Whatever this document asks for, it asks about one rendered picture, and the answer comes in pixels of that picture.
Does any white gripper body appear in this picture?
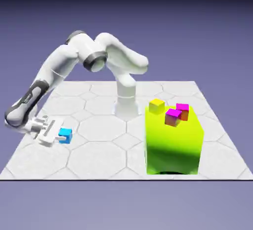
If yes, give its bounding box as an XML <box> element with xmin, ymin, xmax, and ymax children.
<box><xmin>38</xmin><ymin>119</ymin><xmax>64</xmax><ymax>148</ymax></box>

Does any small blue cube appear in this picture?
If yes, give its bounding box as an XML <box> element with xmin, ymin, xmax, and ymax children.
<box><xmin>58</xmin><ymin>127</ymin><xmax>73</xmax><ymax>144</ymax></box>

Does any small yellow cube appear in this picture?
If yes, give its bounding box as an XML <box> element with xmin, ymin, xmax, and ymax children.
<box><xmin>148</xmin><ymin>98</ymin><xmax>166</xmax><ymax>115</ymax></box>

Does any small magenta cube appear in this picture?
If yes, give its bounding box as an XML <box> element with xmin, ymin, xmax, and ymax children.
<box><xmin>164</xmin><ymin>108</ymin><xmax>182</xmax><ymax>127</ymax></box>
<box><xmin>175</xmin><ymin>103</ymin><xmax>190</xmax><ymax>121</ymax></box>

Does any large lime green box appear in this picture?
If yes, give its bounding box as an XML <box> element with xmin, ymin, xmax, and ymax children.
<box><xmin>145</xmin><ymin>105</ymin><xmax>205</xmax><ymax>175</ymax></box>

